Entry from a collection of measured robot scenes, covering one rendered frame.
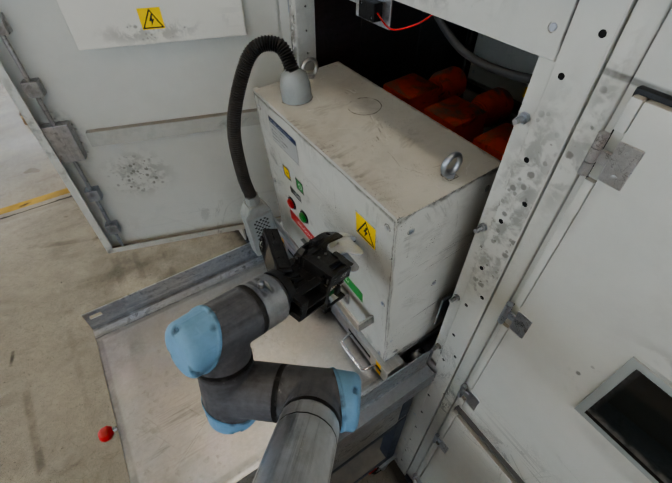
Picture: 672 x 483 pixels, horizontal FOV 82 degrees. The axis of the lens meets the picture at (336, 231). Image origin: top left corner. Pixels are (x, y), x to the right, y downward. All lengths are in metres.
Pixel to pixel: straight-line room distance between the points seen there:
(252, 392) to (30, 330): 2.06
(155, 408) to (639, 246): 0.96
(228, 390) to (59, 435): 1.64
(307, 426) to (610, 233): 0.39
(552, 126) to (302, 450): 0.45
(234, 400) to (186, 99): 0.76
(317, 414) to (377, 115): 0.54
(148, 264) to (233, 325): 2.03
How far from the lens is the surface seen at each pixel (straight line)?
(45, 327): 2.51
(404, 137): 0.72
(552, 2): 0.52
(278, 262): 0.59
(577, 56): 0.51
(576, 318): 0.61
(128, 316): 1.22
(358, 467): 1.62
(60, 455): 2.12
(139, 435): 1.06
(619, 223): 0.52
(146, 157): 1.18
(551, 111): 0.54
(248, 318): 0.52
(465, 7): 0.59
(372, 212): 0.61
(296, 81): 0.82
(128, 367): 1.14
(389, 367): 0.95
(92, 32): 1.03
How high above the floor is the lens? 1.74
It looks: 45 degrees down
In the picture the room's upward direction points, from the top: straight up
